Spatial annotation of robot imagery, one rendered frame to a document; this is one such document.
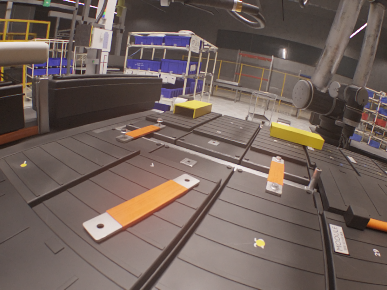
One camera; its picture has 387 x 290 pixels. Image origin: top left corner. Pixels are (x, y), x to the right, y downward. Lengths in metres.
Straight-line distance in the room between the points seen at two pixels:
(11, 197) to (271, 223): 0.28
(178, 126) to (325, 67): 1.07
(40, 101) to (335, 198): 0.55
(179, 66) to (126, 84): 2.31
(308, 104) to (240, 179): 1.09
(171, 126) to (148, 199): 0.33
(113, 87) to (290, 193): 0.49
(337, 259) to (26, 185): 0.35
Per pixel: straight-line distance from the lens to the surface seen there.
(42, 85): 0.46
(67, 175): 0.28
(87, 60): 3.07
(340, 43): 1.37
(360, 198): 0.39
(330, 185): 0.38
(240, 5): 0.78
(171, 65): 2.96
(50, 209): 0.22
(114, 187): 0.25
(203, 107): 0.66
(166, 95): 2.81
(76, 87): 0.50
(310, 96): 1.36
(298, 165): 0.47
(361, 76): 1.46
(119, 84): 0.59
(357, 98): 1.22
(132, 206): 0.21
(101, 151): 0.34
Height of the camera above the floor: 1.14
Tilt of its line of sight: 20 degrees down
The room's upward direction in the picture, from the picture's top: 9 degrees clockwise
